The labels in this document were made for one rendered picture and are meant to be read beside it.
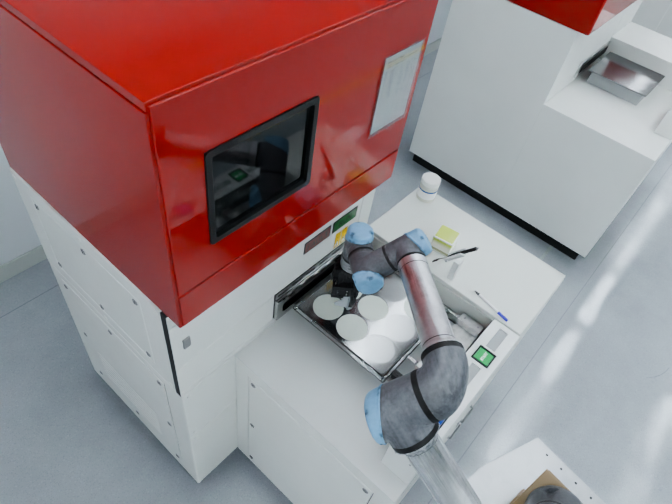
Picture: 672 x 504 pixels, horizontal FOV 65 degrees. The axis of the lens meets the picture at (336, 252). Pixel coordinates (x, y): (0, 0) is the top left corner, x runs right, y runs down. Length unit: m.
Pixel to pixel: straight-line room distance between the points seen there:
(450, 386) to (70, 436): 1.82
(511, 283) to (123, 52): 1.38
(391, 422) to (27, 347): 2.04
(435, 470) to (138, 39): 1.01
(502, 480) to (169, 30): 1.39
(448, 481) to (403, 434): 0.16
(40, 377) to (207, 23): 2.02
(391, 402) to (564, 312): 2.23
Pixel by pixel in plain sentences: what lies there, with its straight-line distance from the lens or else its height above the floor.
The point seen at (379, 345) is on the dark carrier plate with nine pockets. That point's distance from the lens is 1.66.
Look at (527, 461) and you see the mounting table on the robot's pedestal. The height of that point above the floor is 0.82.
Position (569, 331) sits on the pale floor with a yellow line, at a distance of 3.20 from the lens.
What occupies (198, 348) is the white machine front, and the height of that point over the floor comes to 1.00.
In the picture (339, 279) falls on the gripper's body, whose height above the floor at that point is 1.07.
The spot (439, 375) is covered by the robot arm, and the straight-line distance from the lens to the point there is 1.12.
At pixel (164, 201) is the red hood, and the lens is 0.96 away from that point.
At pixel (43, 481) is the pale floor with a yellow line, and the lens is 2.54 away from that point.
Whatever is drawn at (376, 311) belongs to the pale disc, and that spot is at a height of 0.90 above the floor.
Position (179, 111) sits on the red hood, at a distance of 0.88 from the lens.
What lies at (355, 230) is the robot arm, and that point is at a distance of 1.43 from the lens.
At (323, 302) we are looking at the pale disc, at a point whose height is 0.90.
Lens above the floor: 2.28
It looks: 48 degrees down
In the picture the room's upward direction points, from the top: 11 degrees clockwise
